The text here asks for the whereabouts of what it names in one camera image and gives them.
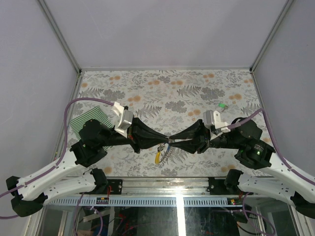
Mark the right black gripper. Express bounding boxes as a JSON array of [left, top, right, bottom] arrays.
[[168, 118, 241, 153]]

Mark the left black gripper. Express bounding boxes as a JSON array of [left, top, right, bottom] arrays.
[[100, 115, 170, 154]]

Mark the black key tag with key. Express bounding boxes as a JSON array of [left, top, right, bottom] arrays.
[[157, 145, 165, 152]]

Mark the yellow key tag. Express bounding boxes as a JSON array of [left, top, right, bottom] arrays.
[[155, 151, 161, 164]]

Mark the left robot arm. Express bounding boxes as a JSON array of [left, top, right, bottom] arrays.
[[6, 118, 168, 217]]

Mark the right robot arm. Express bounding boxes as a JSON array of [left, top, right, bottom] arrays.
[[170, 114, 315, 218]]

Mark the floral table mat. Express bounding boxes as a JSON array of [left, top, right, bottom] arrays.
[[69, 69, 262, 177]]

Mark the green striped cloth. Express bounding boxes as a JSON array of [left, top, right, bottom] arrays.
[[70, 105, 116, 148]]

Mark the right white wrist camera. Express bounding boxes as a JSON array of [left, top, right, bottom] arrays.
[[203, 110, 230, 136]]

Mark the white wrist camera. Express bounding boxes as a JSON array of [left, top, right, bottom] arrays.
[[111, 102, 133, 138], [203, 110, 230, 136]]

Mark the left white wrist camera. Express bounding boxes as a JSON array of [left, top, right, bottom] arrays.
[[111, 102, 133, 138]]

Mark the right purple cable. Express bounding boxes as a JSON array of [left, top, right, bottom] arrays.
[[227, 108, 315, 186]]

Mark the purple cable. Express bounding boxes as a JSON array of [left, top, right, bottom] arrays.
[[227, 108, 315, 186], [0, 97, 116, 219]]

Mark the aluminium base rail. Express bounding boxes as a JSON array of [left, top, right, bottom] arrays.
[[51, 177, 241, 207]]

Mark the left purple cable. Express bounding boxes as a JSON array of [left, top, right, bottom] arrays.
[[0, 97, 116, 219]]

